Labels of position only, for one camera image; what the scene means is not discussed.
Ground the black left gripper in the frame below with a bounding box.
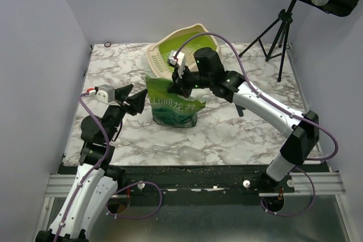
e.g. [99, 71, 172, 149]
[103, 83, 148, 142]

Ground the green cat litter bag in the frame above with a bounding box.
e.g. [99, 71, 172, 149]
[145, 75, 206, 128]

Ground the clear plastic litter scoop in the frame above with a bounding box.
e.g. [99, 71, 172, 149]
[151, 145, 206, 165]

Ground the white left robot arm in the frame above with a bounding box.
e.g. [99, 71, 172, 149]
[35, 84, 147, 241]

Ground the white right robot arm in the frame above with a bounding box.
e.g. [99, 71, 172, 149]
[167, 47, 319, 192]

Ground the clean litter pile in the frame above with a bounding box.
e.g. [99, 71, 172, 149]
[174, 47, 198, 66]

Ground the green and beige litter box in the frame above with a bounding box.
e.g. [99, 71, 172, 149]
[146, 23, 223, 80]

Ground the black tripod stand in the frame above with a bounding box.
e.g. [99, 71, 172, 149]
[239, 0, 297, 82]

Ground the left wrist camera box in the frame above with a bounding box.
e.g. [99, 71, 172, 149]
[87, 84, 115, 104]

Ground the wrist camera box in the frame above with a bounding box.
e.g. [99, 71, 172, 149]
[167, 50, 186, 67]
[87, 84, 115, 104]

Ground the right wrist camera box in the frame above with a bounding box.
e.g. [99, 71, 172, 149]
[167, 50, 186, 67]

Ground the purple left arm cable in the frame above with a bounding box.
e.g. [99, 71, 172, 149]
[52, 88, 111, 242]

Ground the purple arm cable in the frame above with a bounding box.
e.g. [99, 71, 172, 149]
[175, 32, 339, 161]
[52, 88, 111, 242]

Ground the black mounting rail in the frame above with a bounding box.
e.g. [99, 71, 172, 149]
[58, 164, 296, 206]

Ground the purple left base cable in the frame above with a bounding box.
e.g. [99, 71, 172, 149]
[106, 181, 164, 220]

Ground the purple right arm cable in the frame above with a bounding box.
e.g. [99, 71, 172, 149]
[175, 32, 339, 161]

